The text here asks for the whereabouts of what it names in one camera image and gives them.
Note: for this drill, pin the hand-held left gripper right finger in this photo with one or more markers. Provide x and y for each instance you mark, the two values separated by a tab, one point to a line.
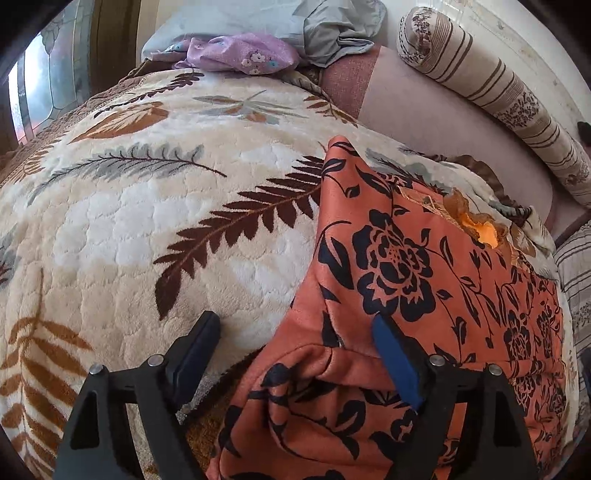
397	364

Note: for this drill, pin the grey striped cloth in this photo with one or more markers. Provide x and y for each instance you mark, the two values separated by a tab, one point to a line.
577	277

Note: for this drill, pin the orange black floral garment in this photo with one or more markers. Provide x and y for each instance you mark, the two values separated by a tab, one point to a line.
392	258

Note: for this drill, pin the purple floral cloth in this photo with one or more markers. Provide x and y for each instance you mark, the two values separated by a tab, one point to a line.
240	50

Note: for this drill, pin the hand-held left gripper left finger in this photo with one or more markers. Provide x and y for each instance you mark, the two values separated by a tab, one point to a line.
196	360

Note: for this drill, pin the striped beige bolster pillow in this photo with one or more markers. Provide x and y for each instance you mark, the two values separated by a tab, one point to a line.
461	60

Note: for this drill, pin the cream leaf-print blanket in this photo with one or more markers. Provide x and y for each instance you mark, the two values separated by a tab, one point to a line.
138	221

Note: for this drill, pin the pink sofa cushion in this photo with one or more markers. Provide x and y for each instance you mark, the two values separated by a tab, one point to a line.
438	120

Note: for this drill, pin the stained glass window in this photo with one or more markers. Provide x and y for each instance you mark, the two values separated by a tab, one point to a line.
51	78

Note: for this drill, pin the grey-blue pillow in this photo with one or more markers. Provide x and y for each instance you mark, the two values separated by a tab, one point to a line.
258	18

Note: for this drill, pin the wooden stained-glass door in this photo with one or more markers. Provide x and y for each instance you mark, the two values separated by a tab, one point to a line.
115	41

